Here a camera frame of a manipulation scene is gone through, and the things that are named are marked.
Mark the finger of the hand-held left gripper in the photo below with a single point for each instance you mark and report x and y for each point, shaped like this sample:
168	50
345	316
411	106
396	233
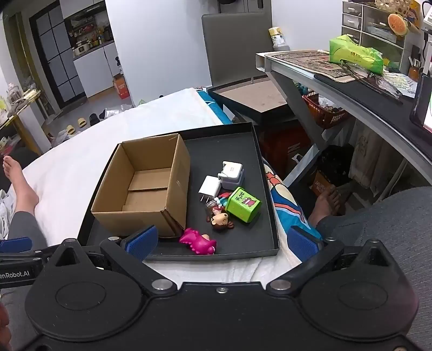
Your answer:
15	244

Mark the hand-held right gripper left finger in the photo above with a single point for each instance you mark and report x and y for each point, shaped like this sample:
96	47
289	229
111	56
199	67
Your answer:
141	242

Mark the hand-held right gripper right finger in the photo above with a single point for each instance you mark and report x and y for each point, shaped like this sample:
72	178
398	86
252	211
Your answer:
305	243

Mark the brown cardboard box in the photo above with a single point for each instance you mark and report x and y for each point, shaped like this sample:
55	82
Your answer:
148	189

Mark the pink dinosaur toy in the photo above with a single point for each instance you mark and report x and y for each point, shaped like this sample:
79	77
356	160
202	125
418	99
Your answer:
197	242

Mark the black shallow tray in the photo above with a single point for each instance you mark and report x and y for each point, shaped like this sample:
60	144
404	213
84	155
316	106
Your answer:
243	233

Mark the green hexagonal frog-print box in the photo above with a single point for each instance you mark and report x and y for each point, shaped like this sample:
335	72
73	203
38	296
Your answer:
243	204

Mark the small dark brown toy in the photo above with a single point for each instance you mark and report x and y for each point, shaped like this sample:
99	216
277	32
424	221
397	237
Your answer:
212	208

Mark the white plug charger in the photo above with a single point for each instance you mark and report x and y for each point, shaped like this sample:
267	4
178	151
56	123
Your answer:
208	189

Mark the small colourful figurine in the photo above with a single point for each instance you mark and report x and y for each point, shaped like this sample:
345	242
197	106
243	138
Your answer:
223	199

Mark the white and grey power adapter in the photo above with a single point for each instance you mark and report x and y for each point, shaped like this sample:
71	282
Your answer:
233	173

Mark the cartoon printed blanket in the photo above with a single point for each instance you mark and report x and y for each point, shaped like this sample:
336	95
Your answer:
287	206

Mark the person's left leg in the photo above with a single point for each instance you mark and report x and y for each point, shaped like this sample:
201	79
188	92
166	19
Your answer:
20	195

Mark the person's leg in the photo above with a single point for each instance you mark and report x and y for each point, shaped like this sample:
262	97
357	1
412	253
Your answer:
388	216
20	195

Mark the orange paper bag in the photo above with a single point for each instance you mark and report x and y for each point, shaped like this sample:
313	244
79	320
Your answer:
320	184

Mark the person's right leg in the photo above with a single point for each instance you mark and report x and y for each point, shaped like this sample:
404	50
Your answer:
388	216

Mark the large orange box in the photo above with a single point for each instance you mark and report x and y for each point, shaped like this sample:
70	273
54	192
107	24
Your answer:
287	145

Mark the white printed bag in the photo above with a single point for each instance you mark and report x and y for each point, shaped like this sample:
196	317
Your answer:
366	155

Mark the yellow slipper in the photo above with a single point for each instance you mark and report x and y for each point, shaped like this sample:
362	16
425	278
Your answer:
70	130
82	122

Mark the orange plastic basket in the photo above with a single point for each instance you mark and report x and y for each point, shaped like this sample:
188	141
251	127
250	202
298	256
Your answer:
327	113

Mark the black slipper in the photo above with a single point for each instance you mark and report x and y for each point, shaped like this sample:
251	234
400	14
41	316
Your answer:
93	118

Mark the gold metal rack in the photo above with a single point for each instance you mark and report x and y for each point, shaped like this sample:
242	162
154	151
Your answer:
20	111

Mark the clear plastic bag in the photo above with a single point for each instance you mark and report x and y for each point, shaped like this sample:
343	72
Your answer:
116	111

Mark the grey desk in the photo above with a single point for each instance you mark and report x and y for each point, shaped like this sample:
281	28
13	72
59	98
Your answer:
378	118

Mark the black tray with brown bottom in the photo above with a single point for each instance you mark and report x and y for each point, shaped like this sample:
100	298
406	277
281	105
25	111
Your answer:
256	98

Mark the teal mattress pad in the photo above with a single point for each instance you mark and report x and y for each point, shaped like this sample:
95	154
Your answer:
212	104

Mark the small orange carton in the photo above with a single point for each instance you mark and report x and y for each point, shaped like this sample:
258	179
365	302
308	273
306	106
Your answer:
120	86

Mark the black desk pad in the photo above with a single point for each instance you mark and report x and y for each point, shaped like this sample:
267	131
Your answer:
357	89

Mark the black tablet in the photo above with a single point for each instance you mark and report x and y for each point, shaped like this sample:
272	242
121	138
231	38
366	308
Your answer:
420	108

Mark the patterned desk mat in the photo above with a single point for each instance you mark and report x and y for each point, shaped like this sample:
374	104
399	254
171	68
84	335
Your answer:
303	62

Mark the printed paper sheets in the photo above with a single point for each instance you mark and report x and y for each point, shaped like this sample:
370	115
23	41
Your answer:
401	84

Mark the black panelled door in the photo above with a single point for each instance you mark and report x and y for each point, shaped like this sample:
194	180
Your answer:
57	57

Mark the green tissue pack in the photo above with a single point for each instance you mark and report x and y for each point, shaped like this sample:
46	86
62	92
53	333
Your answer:
354	54

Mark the rice cooker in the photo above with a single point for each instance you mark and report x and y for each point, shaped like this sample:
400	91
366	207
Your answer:
81	49

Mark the amber bottle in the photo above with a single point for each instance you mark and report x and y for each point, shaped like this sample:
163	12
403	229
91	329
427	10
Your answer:
414	70

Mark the grey chair back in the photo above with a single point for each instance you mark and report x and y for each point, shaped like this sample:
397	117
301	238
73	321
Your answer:
233	47

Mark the grey drawer organiser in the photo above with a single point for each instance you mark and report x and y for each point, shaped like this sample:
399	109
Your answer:
371	23

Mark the burger plush toy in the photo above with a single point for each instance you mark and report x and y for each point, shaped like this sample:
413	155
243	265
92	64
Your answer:
398	24

